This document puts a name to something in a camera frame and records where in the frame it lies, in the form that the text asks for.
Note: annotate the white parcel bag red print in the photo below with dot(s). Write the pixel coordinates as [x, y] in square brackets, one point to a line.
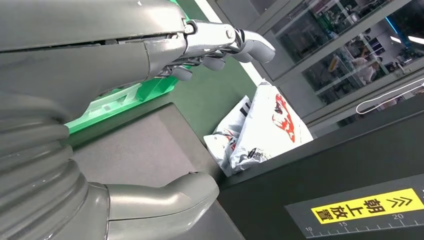
[265, 132]

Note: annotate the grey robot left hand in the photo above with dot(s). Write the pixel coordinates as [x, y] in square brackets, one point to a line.
[82, 39]

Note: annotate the person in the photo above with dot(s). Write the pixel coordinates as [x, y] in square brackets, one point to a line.
[364, 68]

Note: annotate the grey ruler label yellow sticker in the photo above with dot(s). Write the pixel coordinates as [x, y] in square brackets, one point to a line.
[348, 207]

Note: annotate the small crumpled white parcel bag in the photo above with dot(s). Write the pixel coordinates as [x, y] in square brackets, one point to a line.
[228, 129]

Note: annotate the green plastic crate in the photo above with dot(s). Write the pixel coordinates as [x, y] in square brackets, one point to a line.
[149, 92]

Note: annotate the black inbound scanner machine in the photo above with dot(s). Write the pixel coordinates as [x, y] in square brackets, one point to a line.
[298, 185]

